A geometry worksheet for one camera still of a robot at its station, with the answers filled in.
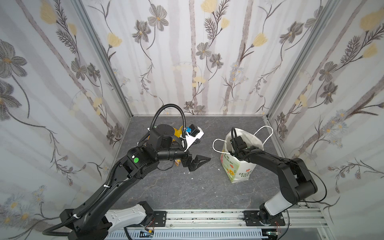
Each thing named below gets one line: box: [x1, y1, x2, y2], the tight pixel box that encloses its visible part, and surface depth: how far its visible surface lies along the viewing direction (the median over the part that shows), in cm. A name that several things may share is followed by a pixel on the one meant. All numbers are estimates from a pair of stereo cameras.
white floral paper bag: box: [236, 125, 274, 150], surface depth 83 cm
